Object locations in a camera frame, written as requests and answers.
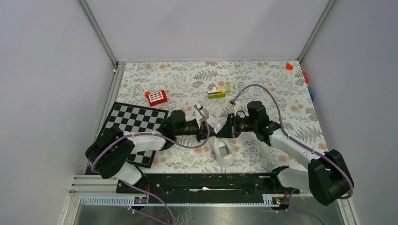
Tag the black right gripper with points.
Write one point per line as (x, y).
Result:
(229, 130)

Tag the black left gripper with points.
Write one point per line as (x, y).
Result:
(202, 131)

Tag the white sneaker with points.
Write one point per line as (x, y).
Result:
(220, 146)

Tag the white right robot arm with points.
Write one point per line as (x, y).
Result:
(326, 175)

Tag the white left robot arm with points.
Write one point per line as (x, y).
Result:
(109, 153)

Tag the green toy brick stack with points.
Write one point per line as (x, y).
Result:
(215, 93)

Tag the floral patterned table mat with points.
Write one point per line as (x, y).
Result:
(188, 83)

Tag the red white grid toy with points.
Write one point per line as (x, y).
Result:
(156, 98)

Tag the black white chessboard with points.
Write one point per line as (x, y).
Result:
(134, 118)

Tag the red triangular block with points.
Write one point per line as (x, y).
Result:
(289, 66)

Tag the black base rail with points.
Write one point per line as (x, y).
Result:
(213, 183)

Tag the grey slotted cable duct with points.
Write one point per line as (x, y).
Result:
(191, 199)

